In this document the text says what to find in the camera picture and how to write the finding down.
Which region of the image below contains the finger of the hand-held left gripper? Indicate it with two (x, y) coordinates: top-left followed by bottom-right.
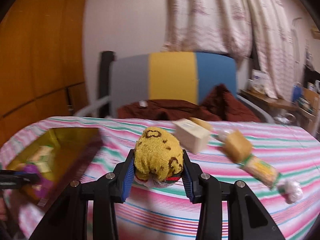
(0, 169), (41, 188)

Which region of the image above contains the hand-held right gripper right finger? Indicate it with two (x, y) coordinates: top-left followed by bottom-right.
(181, 150), (287, 240)

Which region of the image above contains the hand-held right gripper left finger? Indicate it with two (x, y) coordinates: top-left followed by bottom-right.
(29, 150), (135, 240)

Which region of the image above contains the purple packet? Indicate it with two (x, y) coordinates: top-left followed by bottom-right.
(22, 163), (42, 177)

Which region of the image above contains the cream green box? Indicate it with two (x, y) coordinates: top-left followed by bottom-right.
(27, 146), (55, 174)

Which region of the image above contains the yellow patterned sock ball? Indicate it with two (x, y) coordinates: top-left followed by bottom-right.
(134, 127), (185, 188)

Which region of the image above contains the white carton box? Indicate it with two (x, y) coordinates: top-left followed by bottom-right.
(172, 119), (210, 153)

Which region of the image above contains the gold tin box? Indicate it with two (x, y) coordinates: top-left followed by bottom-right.
(5, 127), (103, 207)

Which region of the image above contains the yellow green snack packet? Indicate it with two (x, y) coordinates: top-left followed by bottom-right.
(240, 155), (282, 189)

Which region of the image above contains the clear plastic wrap ball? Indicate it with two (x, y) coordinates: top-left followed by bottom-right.
(277, 179), (303, 203)

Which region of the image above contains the striped tablecloth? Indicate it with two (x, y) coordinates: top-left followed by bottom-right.
(0, 116), (320, 240)

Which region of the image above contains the maroon jacket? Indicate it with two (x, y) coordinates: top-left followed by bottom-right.
(117, 84), (260, 123)

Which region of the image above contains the grey yellow blue chair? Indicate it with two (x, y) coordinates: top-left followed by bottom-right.
(75, 51), (275, 123)

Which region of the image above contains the wooden desk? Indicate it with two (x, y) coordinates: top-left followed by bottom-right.
(239, 89), (300, 123)

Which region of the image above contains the white printed carton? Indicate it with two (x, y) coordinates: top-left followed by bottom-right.
(251, 69), (268, 88)

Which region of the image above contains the blue bag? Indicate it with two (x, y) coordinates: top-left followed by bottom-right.
(291, 83), (303, 103)

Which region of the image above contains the brown cardboard box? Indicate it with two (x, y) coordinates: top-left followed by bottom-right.
(301, 87), (320, 117)

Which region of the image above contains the pale printed curtain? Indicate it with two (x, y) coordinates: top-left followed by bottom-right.
(164, 0), (305, 99)

